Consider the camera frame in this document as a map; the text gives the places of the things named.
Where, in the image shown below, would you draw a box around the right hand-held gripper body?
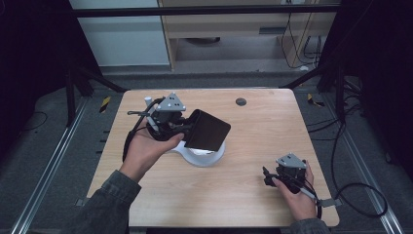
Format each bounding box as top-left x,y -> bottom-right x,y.
275,152 -> 308,195

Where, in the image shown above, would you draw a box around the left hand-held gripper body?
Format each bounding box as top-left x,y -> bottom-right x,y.
143,92 -> 193,142

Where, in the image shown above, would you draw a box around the black square container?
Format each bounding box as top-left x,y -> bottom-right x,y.
183,108 -> 233,153

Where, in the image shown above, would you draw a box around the white round bowl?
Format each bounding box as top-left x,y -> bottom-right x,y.
165,140 -> 227,169

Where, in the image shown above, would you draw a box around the person's right hand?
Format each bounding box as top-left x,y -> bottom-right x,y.
271,160 -> 319,222

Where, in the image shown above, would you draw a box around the person's left hand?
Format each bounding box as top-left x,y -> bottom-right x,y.
119,124 -> 186,183

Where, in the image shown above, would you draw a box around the yellow black striped tape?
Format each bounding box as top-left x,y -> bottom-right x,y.
306,93 -> 326,108
98,95 -> 112,115

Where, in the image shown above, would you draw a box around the white cabinet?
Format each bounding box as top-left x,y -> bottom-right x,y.
68,0 -> 171,68

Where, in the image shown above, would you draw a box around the black metal stand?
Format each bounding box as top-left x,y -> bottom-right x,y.
280,61 -> 348,125
63,62 -> 129,129

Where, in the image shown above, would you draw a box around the black floor cable loop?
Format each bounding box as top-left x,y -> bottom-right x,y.
306,118 -> 390,219

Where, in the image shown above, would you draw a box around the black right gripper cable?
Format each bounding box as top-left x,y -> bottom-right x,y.
301,181 -> 323,219

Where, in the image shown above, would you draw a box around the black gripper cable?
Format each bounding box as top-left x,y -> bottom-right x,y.
301,181 -> 323,219
122,97 -> 168,164

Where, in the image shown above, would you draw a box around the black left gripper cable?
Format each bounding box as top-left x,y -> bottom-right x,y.
122,97 -> 168,164

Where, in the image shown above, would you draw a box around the aluminium floor rail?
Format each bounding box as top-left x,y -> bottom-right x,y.
323,93 -> 407,234
9,97 -> 90,234

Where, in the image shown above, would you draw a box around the black horizontal frame bar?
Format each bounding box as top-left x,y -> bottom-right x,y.
68,4 -> 343,18

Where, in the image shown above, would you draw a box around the black hanging desk cables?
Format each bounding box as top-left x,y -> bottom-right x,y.
280,12 -> 324,70

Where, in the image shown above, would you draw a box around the thin black floor cable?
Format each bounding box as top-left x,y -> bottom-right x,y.
21,110 -> 49,133

